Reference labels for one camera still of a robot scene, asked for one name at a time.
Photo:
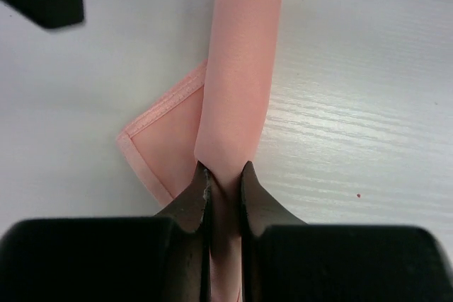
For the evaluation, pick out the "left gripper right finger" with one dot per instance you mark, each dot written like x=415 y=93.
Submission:
x=286 y=259

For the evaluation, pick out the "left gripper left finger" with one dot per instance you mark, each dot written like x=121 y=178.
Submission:
x=165 y=257

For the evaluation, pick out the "pink cloth napkin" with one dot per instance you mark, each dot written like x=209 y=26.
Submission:
x=215 y=117

